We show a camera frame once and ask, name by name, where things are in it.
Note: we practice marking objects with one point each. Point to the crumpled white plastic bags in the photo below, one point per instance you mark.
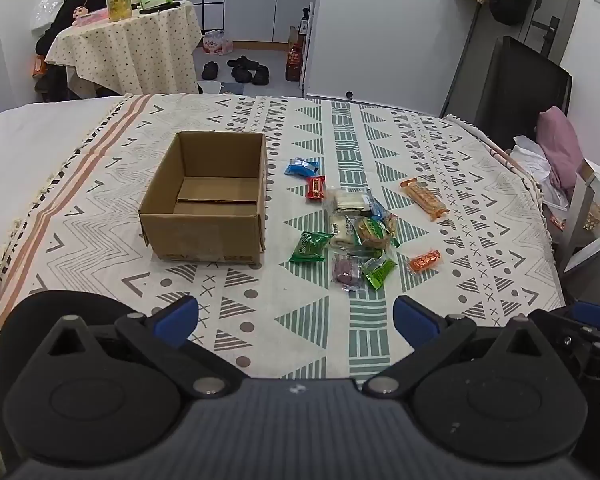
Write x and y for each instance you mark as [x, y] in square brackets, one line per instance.
[532, 165]

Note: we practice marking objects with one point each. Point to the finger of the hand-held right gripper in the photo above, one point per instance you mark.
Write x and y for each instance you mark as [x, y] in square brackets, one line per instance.
[560, 322]
[597, 314]

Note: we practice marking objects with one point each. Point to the cardboard box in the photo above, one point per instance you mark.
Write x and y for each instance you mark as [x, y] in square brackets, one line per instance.
[205, 200]

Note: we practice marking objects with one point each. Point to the white metal frame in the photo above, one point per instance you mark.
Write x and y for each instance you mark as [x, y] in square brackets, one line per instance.
[577, 220]

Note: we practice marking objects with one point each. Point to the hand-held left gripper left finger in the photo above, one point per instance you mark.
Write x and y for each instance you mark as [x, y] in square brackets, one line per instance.
[177, 317]

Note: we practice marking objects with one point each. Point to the black remote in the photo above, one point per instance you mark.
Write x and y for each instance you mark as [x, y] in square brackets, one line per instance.
[159, 9]

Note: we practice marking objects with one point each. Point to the black spray bottle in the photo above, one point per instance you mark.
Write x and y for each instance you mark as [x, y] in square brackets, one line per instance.
[306, 22]

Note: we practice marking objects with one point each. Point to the light green snack packet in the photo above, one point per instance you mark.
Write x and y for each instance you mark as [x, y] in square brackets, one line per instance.
[378, 272]

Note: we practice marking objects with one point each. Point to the blue-edged clear snack packet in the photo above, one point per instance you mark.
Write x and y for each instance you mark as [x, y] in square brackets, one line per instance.
[381, 210]

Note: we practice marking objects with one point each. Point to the long orange biscuit packet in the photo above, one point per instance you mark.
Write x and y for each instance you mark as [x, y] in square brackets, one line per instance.
[425, 199]

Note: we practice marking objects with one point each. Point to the dark green snack packet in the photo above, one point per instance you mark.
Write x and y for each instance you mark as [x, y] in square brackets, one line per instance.
[310, 247]

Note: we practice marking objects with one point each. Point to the white bun packet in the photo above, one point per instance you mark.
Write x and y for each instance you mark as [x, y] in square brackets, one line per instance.
[339, 228]

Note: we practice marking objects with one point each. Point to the purple cake packet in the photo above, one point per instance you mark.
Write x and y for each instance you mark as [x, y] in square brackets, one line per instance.
[346, 270]

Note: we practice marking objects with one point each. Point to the black flat panel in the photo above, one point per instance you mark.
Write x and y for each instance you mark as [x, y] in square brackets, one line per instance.
[520, 95]

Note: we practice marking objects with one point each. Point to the red snack packet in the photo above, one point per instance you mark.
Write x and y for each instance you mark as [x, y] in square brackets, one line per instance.
[316, 188]

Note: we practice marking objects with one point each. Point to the small orange snack packet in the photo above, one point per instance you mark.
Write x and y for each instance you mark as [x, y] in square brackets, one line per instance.
[424, 260]

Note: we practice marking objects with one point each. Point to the green brown cake packet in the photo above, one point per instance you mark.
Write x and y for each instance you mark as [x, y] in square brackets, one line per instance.
[373, 232]

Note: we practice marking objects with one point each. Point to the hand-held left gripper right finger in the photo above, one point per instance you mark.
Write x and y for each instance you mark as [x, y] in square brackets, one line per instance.
[415, 320]

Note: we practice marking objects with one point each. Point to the pink pouch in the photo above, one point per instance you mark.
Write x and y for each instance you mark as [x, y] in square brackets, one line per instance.
[92, 17]

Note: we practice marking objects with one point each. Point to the red drink bottle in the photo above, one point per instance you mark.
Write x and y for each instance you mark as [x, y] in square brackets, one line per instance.
[293, 62]

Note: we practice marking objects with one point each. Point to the clear sandwich cake packet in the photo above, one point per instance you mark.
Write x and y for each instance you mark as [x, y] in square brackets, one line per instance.
[349, 202]

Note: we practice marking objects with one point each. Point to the black jacket on chair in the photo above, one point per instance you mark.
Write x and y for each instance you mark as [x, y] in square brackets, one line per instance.
[67, 15]

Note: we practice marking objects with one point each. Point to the blue snack packet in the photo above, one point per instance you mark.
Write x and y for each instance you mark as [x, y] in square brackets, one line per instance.
[302, 167]

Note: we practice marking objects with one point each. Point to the white bed sheet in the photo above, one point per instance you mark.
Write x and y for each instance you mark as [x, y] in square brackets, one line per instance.
[35, 145]

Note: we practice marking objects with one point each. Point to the black slipper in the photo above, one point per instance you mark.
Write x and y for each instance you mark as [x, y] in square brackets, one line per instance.
[261, 76]
[210, 70]
[241, 75]
[244, 62]

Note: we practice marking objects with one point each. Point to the white kitchen cabinet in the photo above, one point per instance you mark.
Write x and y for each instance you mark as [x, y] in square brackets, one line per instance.
[265, 10]

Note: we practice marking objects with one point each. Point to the pink pack of bottles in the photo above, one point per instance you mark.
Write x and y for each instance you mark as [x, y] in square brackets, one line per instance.
[217, 42]

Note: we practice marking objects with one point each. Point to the pink cloth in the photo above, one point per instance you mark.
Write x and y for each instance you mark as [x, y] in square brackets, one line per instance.
[560, 145]

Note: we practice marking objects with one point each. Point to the round table with dotted cloth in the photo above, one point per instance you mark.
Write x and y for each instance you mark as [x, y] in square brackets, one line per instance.
[130, 50]

